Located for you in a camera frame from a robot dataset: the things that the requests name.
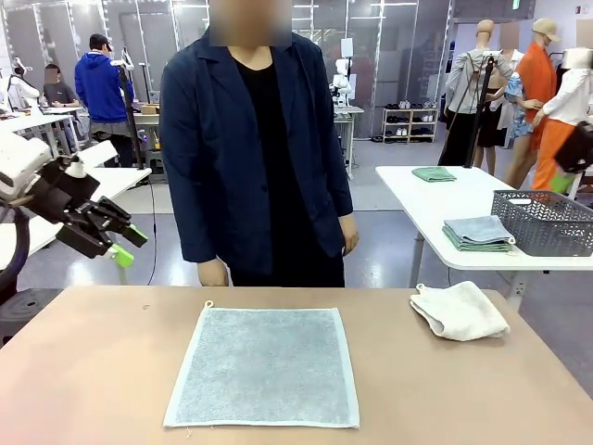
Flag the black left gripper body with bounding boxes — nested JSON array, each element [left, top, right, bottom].
[[27, 159, 115, 260]]

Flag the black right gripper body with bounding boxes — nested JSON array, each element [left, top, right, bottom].
[[558, 122, 593, 175]]

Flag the grey plastic lattice basket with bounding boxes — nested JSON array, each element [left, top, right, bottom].
[[490, 189, 593, 258]]

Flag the white terry towel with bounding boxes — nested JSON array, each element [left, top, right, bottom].
[[410, 281, 511, 342]]

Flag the pale blue terry towel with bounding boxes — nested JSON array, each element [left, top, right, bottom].
[[162, 299, 361, 430]]

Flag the person's right forearm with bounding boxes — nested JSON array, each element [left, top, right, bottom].
[[178, 194, 226, 265]]

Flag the person's left forearm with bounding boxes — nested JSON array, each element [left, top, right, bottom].
[[317, 180, 356, 220]]

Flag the person's right hand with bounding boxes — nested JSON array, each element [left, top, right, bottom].
[[197, 260, 232, 287]]

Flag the person's left hand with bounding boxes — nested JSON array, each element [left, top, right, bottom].
[[340, 213, 361, 255]]

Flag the white metal rack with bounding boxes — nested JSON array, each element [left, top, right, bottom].
[[572, 171, 593, 200]]

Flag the white table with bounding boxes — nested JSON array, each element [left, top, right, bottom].
[[0, 166, 153, 286], [374, 165, 593, 310]]

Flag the grey plastic step stool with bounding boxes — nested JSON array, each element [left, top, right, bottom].
[[145, 148, 169, 176]]

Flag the mannequin in blue floral shirt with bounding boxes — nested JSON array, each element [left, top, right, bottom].
[[476, 21, 535, 149]]

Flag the mannequin in orange jacket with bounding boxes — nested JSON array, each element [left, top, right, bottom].
[[502, 18, 564, 190]]

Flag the clothes rack with dark garments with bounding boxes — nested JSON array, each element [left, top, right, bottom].
[[553, 49, 578, 84]]

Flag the white desk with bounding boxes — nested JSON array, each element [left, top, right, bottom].
[[0, 113, 78, 154]]

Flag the blue-grey folded towel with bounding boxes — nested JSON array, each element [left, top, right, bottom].
[[443, 215, 516, 246]]

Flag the grey workbench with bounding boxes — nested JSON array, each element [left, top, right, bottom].
[[133, 110, 163, 177]]

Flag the black round stool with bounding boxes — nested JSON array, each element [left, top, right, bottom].
[[0, 287, 64, 347]]

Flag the person in grey t-shirt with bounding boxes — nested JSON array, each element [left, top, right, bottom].
[[40, 63, 81, 108]]

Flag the person in blue hoodie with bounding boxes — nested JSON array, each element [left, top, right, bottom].
[[73, 33, 135, 168]]

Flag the person in navy jacket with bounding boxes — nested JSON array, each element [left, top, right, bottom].
[[159, 0, 361, 288]]

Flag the mannequin in grey hoodie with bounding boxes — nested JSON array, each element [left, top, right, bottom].
[[437, 19, 515, 175]]

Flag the wooden shoe rack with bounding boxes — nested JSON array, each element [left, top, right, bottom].
[[382, 107, 440, 144]]

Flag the black floor cable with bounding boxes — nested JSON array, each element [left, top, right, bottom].
[[147, 180, 158, 285]]

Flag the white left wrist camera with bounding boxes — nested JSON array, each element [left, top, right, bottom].
[[64, 139, 118, 181]]

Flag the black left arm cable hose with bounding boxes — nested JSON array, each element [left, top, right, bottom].
[[0, 203, 32, 305]]

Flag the black camera tripod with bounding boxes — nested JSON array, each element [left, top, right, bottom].
[[109, 45, 145, 171], [437, 49, 499, 169]]

